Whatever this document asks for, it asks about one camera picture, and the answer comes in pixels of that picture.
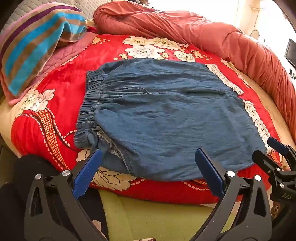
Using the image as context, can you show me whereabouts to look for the pink quilted cloth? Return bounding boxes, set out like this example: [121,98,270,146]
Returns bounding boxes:
[0,31,99,106]

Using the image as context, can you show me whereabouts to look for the black monitor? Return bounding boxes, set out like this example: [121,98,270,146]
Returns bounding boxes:
[284,38,296,63]

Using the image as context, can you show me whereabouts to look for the green fleece garment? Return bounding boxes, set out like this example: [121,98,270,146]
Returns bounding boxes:
[98,189,241,241]

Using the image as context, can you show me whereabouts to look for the rust red quilt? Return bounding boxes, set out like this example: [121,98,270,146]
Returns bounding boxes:
[93,0,296,145]

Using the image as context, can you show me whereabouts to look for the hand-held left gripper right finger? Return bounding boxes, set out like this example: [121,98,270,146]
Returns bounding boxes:
[190,148,272,241]

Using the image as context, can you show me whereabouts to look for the blue denim pants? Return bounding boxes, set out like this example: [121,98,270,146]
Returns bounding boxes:
[73,58,270,181]

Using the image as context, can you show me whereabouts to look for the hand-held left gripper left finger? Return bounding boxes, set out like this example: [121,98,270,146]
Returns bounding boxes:
[24,147,109,241]

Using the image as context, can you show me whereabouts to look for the red floral blanket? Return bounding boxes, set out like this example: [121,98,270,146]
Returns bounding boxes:
[10,34,284,205]

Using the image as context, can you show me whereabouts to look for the striped towel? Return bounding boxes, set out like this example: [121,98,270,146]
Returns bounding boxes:
[0,2,88,96]

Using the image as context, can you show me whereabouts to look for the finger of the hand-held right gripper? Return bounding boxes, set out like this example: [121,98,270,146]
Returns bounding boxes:
[252,150,284,180]
[267,137,296,161]

